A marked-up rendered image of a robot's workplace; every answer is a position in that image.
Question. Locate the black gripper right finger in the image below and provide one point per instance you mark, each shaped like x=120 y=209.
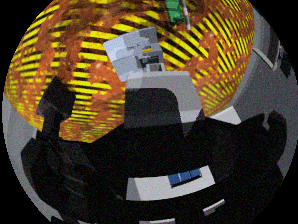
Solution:
x=227 y=142

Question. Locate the grey pin with red cap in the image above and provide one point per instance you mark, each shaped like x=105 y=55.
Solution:
x=186 y=14

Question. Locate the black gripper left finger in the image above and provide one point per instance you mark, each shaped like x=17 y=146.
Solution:
x=105 y=158

